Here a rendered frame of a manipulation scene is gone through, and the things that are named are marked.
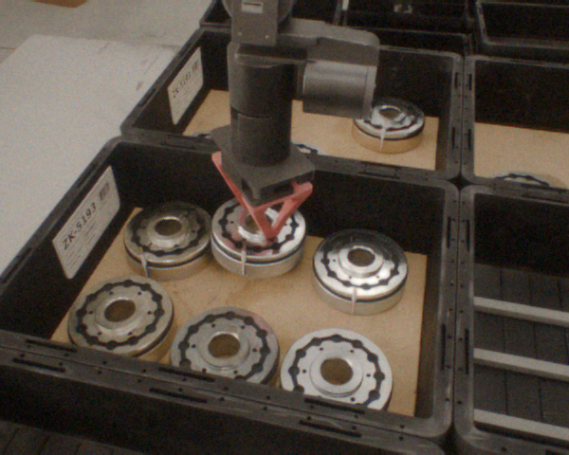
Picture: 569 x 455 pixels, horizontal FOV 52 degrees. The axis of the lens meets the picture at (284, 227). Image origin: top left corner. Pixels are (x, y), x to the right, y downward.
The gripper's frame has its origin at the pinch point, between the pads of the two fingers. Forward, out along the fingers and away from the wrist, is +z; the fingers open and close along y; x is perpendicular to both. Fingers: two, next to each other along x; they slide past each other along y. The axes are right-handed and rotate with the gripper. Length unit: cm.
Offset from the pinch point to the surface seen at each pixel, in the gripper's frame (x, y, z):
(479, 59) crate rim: -40.5, 11.3, -3.2
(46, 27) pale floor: -16, 268, 100
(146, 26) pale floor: -61, 246, 98
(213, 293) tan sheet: 6.8, -1.9, 6.9
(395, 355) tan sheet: -5.6, -18.2, 6.2
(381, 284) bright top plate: -8.2, -11.7, 3.5
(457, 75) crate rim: -34.7, 9.3, -3.2
